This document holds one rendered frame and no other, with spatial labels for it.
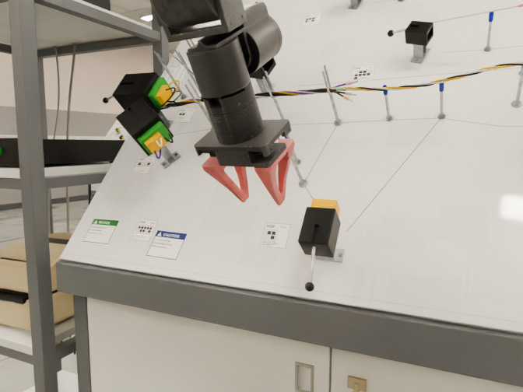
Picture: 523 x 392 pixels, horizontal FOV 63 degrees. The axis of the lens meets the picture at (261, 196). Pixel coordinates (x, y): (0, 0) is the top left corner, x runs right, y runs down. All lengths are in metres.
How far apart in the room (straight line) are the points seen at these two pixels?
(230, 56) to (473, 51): 0.64
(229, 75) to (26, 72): 0.64
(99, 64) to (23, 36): 8.56
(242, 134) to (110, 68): 9.30
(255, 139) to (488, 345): 0.41
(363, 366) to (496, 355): 0.20
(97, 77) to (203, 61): 9.08
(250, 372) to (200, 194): 0.36
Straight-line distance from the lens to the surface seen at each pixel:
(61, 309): 1.21
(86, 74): 9.38
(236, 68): 0.46
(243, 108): 0.47
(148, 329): 0.93
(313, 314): 0.69
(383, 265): 0.70
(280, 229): 0.77
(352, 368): 0.76
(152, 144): 0.86
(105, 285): 0.92
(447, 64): 0.97
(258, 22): 0.52
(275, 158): 0.47
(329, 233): 0.62
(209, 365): 0.87
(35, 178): 1.02
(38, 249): 1.04
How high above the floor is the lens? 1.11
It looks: 7 degrees down
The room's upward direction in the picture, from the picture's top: straight up
